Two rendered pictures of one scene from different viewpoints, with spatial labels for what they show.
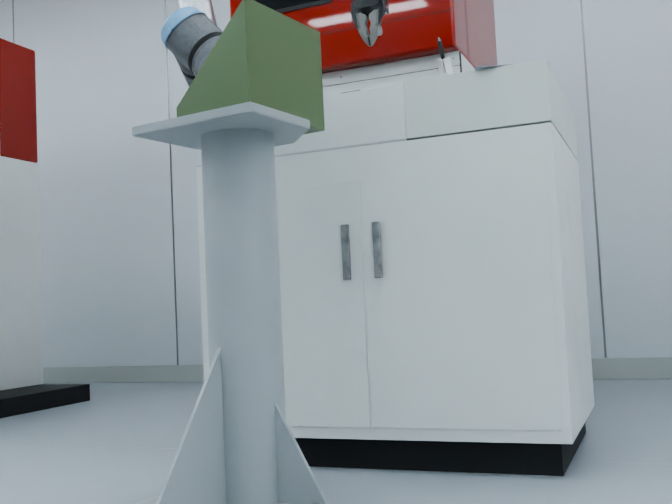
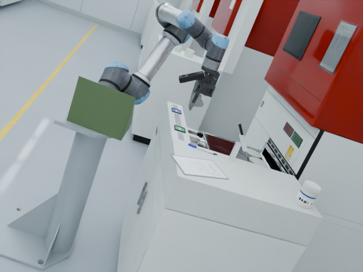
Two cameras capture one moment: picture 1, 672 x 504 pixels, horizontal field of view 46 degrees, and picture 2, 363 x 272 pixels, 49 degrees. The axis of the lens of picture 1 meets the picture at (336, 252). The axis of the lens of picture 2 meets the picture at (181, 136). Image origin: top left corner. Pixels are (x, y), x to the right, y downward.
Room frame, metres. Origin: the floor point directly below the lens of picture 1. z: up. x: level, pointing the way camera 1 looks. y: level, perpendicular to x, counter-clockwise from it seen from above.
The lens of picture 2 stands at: (1.01, -1.59, 1.61)
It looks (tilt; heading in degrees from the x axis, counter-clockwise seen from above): 20 degrees down; 55
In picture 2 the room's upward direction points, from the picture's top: 22 degrees clockwise
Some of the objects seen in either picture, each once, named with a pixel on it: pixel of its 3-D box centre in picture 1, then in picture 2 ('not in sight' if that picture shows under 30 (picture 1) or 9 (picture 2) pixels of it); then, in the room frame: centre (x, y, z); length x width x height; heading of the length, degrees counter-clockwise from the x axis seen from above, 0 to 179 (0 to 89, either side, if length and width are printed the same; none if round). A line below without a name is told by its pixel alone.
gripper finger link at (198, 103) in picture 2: (377, 29); (197, 103); (2.02, -0.14, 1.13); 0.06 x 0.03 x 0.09; 158
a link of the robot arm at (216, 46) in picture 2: not in sight; (217, 47); (2.03, -0.12, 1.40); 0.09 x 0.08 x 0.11; 83
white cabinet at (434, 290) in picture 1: (402, 305); (188, 233); (2.26, -0.18, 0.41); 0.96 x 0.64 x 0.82; 68
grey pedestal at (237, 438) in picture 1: (213, 315); (56, 181); (1.63, 0.26, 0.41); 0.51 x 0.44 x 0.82; 149
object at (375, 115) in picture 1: (311, 128); (173, 131); (2.08, 0.05, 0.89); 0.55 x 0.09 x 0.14; 68
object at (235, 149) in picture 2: (446, 81); (240, 147); (2.20, -0.33, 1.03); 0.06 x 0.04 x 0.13; 158
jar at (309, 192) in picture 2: not in sight; (308, 194); (2.35, -0.66, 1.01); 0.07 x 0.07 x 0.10
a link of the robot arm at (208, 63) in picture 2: not in sight; (210, 63); (2.03, -0.12, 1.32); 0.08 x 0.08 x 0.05
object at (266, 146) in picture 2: not in sight; (274, 166); (2.59, -0.21, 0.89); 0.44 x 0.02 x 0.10; 68
